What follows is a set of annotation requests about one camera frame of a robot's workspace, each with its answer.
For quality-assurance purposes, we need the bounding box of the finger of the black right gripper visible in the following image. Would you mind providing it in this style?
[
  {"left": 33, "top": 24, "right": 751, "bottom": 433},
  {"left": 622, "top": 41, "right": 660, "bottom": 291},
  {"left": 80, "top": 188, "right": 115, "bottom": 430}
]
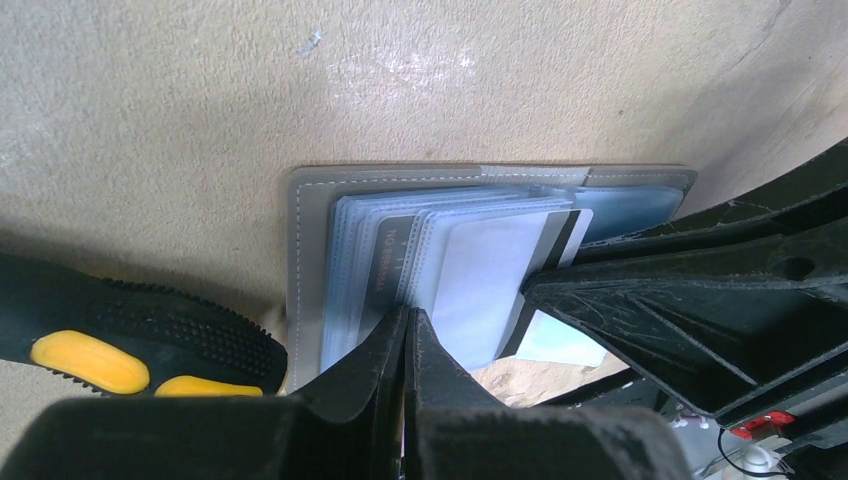
[
  {"left": 576, "top": 140, "right": 847, "bottom": 265},
  {"left": 523, "top": 198, "right": 847, "bottom": 419}
]

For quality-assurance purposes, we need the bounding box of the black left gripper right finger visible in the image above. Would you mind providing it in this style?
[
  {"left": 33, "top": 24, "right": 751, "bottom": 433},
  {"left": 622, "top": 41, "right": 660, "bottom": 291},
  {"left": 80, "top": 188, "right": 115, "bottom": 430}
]
[{"left": 404, "top": 308, "right": 505, "bottom": 479}]

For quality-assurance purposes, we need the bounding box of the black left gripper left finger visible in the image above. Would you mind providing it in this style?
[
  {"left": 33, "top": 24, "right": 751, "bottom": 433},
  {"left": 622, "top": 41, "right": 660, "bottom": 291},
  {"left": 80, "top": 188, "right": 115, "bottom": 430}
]
[{"left": 291, "top": 307, "right": 409, "bottom": 479}]

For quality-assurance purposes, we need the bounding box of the white card with magnetic stripe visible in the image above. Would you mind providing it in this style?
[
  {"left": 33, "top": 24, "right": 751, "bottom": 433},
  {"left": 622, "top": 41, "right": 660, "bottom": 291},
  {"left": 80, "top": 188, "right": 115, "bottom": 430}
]
[{"left": 414, "top": 209, "right": 605, "bottom": 371}]

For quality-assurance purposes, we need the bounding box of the grey leather card holder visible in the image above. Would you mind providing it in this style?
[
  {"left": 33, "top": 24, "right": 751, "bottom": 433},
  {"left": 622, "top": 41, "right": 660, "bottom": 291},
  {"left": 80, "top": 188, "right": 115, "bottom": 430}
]
[{"left": 286, "top": 165, "right": 696, "bottom": 390}]

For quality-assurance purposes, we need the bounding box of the dark card with numbers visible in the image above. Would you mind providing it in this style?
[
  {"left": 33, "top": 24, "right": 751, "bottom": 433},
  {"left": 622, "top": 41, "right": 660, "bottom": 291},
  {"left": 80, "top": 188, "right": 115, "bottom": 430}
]
[{"left": 355, "top": 215, "right": 416, "bottom": 342}]

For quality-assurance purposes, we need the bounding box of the black yellow handled screwdriver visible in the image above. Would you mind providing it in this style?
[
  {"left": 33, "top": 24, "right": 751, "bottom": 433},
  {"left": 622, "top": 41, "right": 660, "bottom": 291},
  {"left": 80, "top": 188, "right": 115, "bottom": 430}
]
[{"left": 1, "top": 254, "right": 287, "bottom": 396}]

